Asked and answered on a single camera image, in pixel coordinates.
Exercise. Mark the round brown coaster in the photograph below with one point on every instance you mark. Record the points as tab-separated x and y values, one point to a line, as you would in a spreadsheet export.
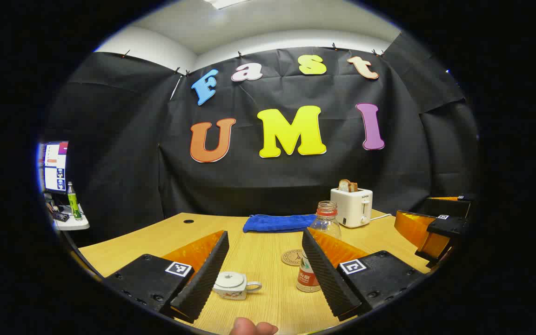
290	257

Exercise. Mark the bread slice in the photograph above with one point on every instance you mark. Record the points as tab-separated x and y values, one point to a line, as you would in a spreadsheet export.
353	187
343	185

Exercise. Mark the green drink bottle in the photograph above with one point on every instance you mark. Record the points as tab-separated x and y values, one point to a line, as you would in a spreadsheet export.
74	202

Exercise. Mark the white ceramic teacup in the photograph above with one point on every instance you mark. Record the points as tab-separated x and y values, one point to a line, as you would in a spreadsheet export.
231	294

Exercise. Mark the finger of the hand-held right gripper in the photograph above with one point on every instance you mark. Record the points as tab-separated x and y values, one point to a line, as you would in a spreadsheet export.
452	207
449	225

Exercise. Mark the blue towel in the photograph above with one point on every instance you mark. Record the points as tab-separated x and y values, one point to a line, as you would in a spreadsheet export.
277	223

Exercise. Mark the ceiling light panel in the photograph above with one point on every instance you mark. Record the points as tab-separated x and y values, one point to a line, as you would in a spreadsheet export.
224	3

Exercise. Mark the black backdrop cloth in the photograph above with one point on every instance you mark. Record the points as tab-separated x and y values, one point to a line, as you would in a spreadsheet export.
249	177

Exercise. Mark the white teacup lid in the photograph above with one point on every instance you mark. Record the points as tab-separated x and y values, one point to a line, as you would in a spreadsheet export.
229	279

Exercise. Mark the clear plastic water bottle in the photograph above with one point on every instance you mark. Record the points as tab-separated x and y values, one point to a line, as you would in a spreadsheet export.
327	225

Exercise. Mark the white side table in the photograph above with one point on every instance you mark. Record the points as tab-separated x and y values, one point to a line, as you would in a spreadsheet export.
75	224

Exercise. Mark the black keyboard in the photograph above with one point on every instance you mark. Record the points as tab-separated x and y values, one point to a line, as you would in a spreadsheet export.
59	215

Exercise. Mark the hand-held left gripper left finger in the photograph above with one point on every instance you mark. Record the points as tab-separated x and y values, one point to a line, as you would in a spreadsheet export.
207	274

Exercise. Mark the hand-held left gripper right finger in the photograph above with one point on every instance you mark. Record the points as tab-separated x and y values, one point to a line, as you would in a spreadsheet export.
324	274

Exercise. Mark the computer monitor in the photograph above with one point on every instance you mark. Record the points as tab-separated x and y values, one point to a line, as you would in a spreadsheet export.
55	167

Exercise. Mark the white toaster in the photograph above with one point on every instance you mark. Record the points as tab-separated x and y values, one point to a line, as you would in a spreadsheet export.
351	207

